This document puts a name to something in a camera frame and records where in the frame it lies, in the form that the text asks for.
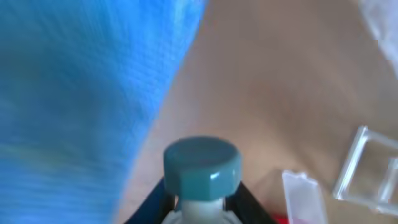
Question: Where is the blue cloth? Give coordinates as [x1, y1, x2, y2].
[0, 0, 210, 224]

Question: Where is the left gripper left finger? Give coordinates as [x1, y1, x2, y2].
[123, 177, 175, 224]

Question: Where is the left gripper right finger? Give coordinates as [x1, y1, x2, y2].
[225, 181, 278, 224]

